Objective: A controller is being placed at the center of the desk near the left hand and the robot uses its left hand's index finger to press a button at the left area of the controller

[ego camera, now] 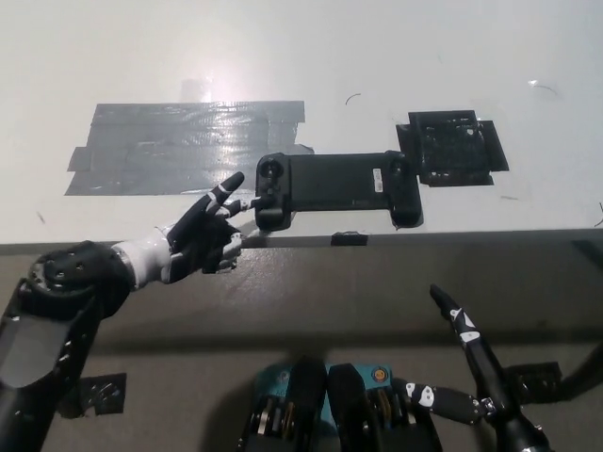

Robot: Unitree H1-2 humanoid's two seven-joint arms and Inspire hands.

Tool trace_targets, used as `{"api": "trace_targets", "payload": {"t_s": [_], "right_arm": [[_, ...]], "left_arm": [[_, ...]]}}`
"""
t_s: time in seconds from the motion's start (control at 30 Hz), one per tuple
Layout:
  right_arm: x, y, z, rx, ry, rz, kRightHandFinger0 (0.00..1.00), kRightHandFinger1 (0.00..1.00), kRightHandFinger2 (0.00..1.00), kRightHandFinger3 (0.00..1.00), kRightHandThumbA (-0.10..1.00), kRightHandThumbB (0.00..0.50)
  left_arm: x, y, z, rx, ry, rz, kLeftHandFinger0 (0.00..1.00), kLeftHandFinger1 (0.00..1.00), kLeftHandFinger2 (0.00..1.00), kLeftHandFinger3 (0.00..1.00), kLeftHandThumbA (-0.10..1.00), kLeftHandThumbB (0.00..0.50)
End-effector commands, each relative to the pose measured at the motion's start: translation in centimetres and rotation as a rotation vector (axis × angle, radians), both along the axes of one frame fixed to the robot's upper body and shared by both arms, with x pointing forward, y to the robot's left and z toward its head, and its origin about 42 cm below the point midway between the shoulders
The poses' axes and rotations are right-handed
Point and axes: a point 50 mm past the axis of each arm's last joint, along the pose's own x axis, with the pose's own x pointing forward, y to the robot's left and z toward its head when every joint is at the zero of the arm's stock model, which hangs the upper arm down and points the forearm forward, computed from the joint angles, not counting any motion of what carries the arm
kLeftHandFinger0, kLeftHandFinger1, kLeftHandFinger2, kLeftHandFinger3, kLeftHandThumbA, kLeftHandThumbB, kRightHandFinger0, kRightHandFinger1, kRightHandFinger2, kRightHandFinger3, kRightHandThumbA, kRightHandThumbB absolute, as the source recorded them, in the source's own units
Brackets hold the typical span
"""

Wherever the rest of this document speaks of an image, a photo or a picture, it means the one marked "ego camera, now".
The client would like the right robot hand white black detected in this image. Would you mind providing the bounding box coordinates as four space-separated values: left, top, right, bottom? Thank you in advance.
403 283 519 425

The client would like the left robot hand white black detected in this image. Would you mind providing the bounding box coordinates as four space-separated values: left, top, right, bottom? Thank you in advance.
112 171 265 289

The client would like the black game controller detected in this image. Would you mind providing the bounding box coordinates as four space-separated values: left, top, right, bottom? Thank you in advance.
253 149 424 232

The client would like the robot torso black teal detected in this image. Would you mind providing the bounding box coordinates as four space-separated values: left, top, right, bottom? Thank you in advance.
237 355 444 452

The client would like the black floor tape patch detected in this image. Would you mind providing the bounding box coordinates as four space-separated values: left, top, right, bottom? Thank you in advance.
60 373 127 418
506 361 562 404

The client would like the black table leg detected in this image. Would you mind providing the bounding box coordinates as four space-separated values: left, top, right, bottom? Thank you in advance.
562 341 603 401

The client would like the small black tape strip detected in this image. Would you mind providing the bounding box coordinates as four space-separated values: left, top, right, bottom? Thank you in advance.
330 231 368 248

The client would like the black tape square patch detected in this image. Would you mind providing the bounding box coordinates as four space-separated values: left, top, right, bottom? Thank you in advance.
395 109 512 188

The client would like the grey duct tape patch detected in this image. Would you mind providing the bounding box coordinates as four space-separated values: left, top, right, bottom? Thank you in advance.
62 100 316 198

